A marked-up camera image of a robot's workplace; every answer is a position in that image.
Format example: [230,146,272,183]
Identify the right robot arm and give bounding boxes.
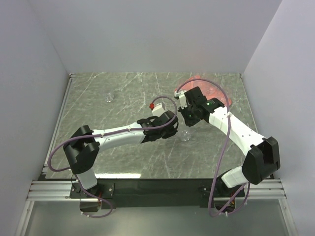
[174,87,281,196]

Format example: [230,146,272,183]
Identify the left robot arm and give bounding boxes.
[63,110,179,198]

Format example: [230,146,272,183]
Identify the pink plastic tray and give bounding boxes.
[175,75,232,106]

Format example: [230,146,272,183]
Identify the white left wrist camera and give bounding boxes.
[149,102,166,117]

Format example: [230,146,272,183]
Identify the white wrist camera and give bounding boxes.
[174,90,188,109]
[149,102,166,117]

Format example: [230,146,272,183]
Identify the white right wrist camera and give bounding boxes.
[174,90,188,109]

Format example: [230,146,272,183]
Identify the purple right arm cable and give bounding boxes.
[176,79,251,218]

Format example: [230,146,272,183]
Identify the aluminium rail frame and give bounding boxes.
[17,73,74,236]

